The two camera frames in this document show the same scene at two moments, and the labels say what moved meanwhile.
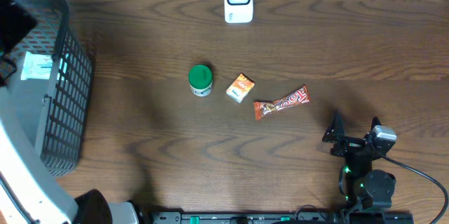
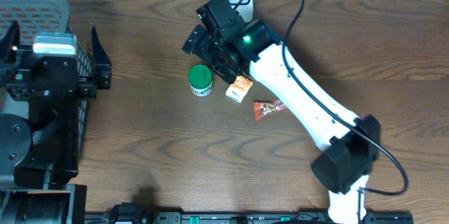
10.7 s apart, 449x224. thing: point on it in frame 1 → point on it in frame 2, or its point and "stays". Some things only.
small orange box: [240, 88] stays
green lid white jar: [200, 78] stays
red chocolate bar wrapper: [264, 107] stays
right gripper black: [348, 145] → [224, 71]
